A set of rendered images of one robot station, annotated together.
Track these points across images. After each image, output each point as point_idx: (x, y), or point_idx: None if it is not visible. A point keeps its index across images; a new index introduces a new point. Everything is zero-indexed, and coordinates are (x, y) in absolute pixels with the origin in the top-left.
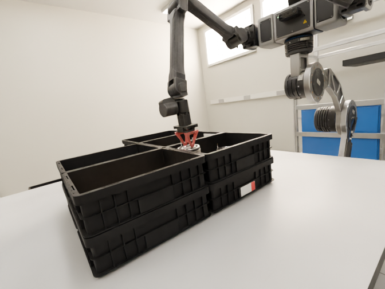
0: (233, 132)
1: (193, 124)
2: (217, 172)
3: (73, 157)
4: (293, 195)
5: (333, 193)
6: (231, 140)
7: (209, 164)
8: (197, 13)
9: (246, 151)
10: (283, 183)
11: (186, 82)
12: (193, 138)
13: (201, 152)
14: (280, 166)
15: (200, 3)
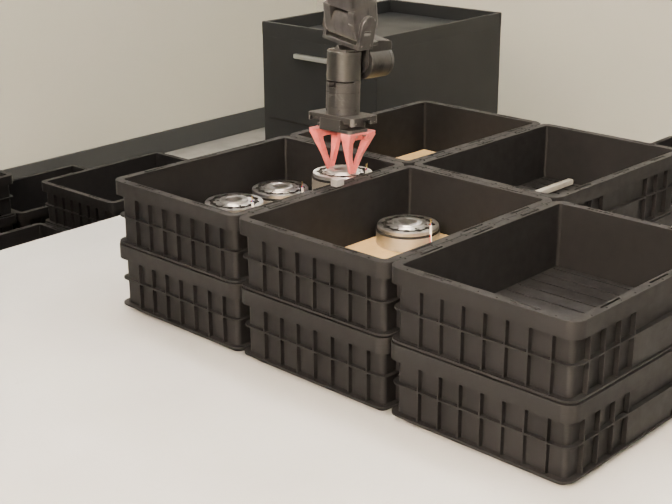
0: (207, 205)
1: (318, 110)
2: None
3: (663, 157)
4: (117, 277)
5: (36, 278)
6: (216, 233)
7: (284, 157)
8: None
9: (202, 179)
10: (107, 304)
11: (324, 6)
12: (325, 148)
13: (297, 139)
14: (51, 362)
15: None
